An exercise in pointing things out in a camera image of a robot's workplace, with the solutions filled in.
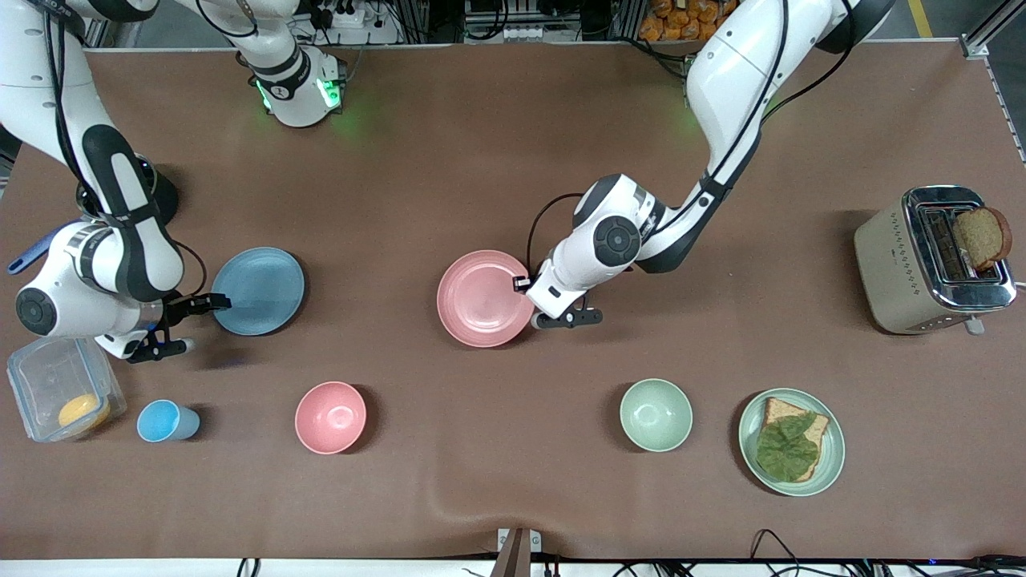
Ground pink plate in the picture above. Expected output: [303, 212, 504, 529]
[437, 250, 536, 349]

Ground blue plate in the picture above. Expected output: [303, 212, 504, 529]
[210, 247, 306, 337]

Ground orange round food piece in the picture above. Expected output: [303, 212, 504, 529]
[58, 393, 111, 434]

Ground clear plastic container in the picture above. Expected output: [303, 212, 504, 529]
[6, 335, 127, 444]

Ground blue cup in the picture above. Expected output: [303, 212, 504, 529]
[136, 399, 201, 443]

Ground green bowl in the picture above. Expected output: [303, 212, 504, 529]
[619, 378, 694, 453]

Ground brown table cloth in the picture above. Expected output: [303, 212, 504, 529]
[0, 42, 1026, 562]

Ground pink bowl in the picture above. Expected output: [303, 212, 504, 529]
[294, 381, 368, 455]

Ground toast slice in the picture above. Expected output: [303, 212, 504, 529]
[757, 397, 830, 483]

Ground green lettuce leaf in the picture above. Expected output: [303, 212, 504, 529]
[756, 413, 820, 483]

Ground orange snack bags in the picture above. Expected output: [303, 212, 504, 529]
[640, 0, 734, 42]

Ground white power strip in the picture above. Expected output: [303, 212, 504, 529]
[309, 0, 402, 45]

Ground green plate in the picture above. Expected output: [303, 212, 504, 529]
[737, 388, 846, 498]

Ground beige and chrome toaster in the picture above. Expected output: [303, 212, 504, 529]
[853, 186, 1019, 336]

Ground brown bread slice in toaster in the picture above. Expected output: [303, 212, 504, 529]
[951, 206, 1013, 272]

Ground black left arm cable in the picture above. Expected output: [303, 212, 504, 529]
[525, 0, 854, 277]

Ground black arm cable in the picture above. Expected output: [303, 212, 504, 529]
[525, 0, 854, 277]
[44, 12, 209, 299]

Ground black pot with blue handle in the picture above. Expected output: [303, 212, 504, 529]
[8, 156, 179, 276]

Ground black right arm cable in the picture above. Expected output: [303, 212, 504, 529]
[44, 12, 209, 299]

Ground black floor cable loop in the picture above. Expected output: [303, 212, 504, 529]
[749, 529, 802, 577]

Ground aluminium frame profile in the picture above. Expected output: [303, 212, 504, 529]
[960, 0, 1026, 61]

